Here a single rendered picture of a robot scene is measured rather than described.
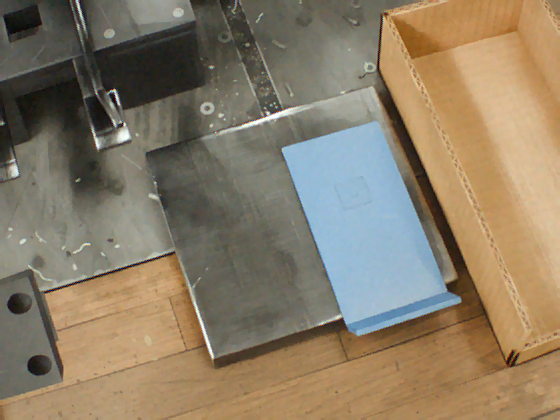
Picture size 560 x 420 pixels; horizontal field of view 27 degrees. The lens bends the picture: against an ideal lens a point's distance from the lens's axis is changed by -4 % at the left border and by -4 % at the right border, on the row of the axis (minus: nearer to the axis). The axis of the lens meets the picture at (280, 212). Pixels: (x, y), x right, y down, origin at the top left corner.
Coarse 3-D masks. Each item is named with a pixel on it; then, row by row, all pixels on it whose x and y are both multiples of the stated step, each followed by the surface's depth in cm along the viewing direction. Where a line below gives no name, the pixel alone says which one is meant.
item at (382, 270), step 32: (352, 128) 82; (288, 160) 81; (320, 160) 81; (352, 160) 81; (384, 160) 81; (320, 192) 80; (384, 192) 80; (320, 224) 79; (352, 224) 79; (384, 224) 78; (416, 224) 78; (352, 256) 77; (384, 256) 77; (416, 256) 77; (352, 288) 76; (384, 288) 76; (416, 288) 76; (352, 320) 75; (384, 320) 73
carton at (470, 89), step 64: (448, 0) 81; (512, 0) 84; (384, 64) 84; (448, 64) 86; (512, 64) 86; (448, 128) 84; (512, 128) 84; (448, 192) 78; (512, 192) 81; (512, 256) 79; (512, 320) 72
